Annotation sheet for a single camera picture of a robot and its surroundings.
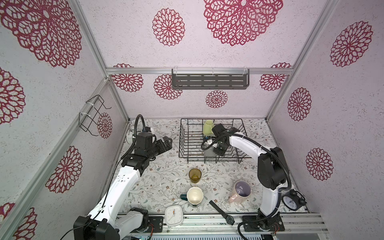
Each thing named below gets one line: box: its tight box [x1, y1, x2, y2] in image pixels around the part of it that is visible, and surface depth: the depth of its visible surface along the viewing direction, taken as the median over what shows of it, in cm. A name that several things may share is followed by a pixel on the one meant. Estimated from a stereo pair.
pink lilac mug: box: [228, 180, 252, 205], surface depth 78 cm
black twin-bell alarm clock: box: [281, 189, 308, 211], surface depth 77 cm
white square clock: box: [164, 205, 184, 228], surface depth 76 cm
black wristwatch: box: [209, 200, 235, 226], surface depth 78 cm
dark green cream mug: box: [180, 187, 204, 207], surface depth 76 cm
